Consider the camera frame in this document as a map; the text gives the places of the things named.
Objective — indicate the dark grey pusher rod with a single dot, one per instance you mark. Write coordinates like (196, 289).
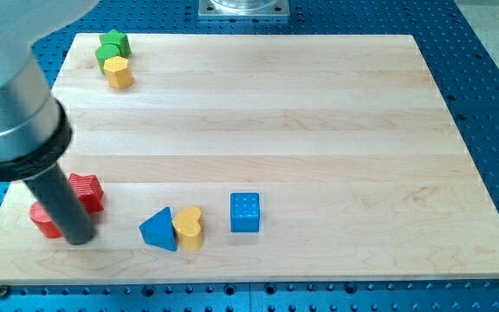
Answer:
(52, 189)

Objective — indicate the black flange ring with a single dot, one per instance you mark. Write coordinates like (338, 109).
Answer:
(46, 155)

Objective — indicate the red circle block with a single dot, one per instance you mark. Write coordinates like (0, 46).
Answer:
(43, 221)

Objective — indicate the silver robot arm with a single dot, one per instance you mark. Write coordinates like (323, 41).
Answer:
(34, 128)

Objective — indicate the green circle block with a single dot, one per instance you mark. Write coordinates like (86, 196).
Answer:
(104, 52)

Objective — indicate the red star block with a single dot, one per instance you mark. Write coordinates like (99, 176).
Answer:
(88, 190)

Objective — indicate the blue triangle block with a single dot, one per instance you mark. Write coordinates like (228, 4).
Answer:
(158, 231)

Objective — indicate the yellow hexagon block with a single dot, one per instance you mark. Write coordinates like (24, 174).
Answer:
(118, 72)

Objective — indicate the yellow heart block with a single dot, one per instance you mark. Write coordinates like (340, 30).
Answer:
(188, 228)

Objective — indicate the green star block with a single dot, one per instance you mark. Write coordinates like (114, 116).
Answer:
(118, 39)

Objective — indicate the blue cube block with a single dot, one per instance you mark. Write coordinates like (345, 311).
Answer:
(245, 212)

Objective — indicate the wooden board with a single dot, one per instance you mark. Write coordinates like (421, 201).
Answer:
(361, 171)

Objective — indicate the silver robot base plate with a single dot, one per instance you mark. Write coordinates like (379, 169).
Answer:
(243, 9)

